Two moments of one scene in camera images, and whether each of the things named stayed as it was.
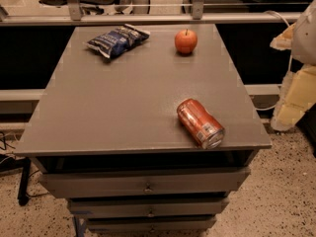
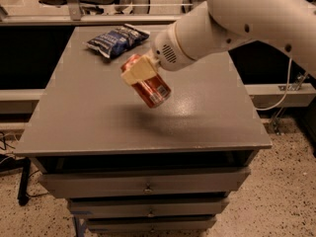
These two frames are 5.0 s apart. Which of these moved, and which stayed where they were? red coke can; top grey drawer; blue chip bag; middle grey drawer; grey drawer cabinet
Moved: red coke can
Stayed: grey drawer cabinet; blue chip bag; top grey drawer; middle grey drawer
